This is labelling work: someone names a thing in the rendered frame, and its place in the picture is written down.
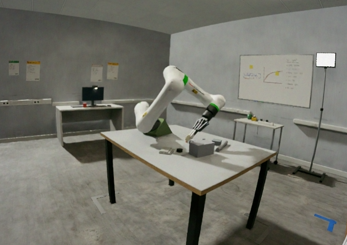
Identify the long grey metal bar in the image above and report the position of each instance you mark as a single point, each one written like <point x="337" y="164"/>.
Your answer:
<point x="221" y="146"/>

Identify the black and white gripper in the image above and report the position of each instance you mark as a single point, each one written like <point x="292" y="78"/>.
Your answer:
<point x="201" y="123"/>

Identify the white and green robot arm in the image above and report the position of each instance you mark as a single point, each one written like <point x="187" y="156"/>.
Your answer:
<point x="147" y="116"/>

